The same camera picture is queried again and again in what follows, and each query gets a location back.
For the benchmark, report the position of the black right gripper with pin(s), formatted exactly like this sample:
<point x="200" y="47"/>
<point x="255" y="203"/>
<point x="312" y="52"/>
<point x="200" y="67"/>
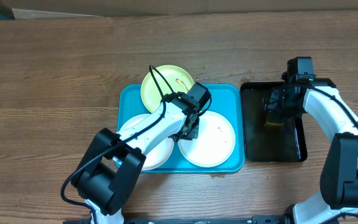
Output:
<point x="274" y="109"/>

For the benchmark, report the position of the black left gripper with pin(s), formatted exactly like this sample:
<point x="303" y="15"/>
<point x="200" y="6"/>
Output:
<point x="192" y="135"/>

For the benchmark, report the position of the green yellow sponge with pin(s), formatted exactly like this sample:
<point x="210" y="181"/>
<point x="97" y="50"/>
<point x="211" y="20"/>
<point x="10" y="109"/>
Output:
<point x="274" y="119"/>

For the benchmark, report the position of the yellow plate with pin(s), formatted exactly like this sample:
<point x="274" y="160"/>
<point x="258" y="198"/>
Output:
<point x="178" y="78"/>

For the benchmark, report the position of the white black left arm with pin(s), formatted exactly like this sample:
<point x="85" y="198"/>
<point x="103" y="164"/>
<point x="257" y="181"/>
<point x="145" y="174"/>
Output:
<point x="110" y="168"/>

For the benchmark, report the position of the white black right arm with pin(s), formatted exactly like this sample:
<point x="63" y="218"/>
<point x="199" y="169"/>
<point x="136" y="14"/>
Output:
<point x="337" y="196"/>

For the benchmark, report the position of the teal plastic tray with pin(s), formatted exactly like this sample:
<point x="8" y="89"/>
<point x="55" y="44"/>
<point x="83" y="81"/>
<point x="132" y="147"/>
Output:
<point x="226" y="101"/>

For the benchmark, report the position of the black water tray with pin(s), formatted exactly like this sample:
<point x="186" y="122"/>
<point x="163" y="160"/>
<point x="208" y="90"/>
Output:
<point x="269" y="143"/>

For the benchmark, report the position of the white plate with ketchup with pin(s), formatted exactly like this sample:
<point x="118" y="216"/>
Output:
<point x="157" y="156"/>

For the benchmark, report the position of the brown cardboard backdrop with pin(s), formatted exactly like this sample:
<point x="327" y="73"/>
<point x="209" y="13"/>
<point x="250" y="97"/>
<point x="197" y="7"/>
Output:
<point x="171" y="7"/>

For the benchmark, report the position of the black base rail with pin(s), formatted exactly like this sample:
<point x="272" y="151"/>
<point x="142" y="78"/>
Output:
<point x="258" y="219"/>

